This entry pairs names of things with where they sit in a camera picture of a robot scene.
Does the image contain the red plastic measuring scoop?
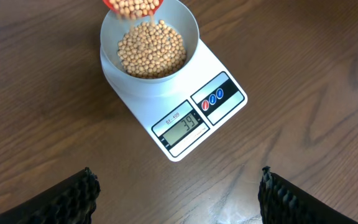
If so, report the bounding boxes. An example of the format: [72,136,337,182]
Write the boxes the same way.
[102,0,165,19]

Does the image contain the soybeans in bowl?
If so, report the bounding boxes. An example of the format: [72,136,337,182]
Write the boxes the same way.
[117,20,187,79]

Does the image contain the grey round bowl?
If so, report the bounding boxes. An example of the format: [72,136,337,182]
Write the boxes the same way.
[100,0,200,84]

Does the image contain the white digital kitchen scale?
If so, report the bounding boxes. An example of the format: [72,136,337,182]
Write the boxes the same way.
[100,40,248,162]

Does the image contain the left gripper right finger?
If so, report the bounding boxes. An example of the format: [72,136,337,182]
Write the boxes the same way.
[258,166,358,224]

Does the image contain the soybeans in scoop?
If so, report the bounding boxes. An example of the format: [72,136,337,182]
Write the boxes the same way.
[108,0,161,20]

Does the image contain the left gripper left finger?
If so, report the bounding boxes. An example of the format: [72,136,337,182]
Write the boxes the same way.
[0,167,101,224]

